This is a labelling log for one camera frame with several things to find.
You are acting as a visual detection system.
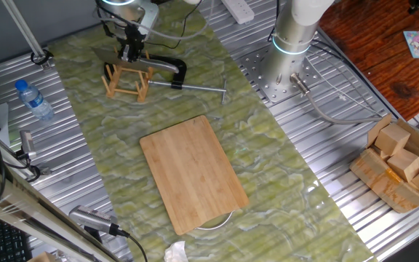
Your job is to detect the bamboo cutting board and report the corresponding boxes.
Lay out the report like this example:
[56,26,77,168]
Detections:
[139,114,250,237]

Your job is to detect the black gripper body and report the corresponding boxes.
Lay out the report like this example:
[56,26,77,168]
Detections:
[123,24,146,56]

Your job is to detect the clear water bottle blue cap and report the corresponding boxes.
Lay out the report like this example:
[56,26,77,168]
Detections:
[14,79,56,122]

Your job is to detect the small grey camera on mount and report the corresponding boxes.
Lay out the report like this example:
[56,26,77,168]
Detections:
[15,130,38,160]

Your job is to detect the green marble pattern mat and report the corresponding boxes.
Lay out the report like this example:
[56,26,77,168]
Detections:
[47,0,378,262]

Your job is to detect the brown cardboard box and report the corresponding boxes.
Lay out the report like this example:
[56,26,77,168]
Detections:
[348,113,419,214]

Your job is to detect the crumpled white tissue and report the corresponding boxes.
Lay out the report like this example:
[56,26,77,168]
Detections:
[163,240,189,262]

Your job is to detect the wooden knife rack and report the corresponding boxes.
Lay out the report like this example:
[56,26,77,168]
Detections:
[100,47,155,103]

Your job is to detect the aluminium frame beam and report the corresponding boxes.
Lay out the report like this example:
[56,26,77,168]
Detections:
[0,156,123,262]

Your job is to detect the white power strip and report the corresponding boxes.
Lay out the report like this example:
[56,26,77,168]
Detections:
[220,0,255,25]

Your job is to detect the black C-clamp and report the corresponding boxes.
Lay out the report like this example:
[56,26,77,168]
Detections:
[103,53,228,106]

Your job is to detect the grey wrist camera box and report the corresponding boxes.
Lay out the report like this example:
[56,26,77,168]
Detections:
[136,3,159,36]

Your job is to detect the steel cleaver knife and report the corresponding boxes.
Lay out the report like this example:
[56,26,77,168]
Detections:
[92,46,180,74]

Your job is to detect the aluminium post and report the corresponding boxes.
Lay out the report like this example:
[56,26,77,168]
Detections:
[1,0,52,70]

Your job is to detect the grey braided hose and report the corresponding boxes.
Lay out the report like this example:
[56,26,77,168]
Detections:
[290,72,385,125]

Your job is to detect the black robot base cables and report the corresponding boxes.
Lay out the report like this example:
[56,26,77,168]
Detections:
[266,0,345,63]

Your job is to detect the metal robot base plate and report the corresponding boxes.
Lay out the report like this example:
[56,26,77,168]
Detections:
[238,47,322,103]

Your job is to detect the grey finned depth camera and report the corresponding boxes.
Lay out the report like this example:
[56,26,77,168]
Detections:
[68,205,130,238]

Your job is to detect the black depth camera cable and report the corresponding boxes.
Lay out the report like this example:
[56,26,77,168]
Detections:
[116,227,148,262]

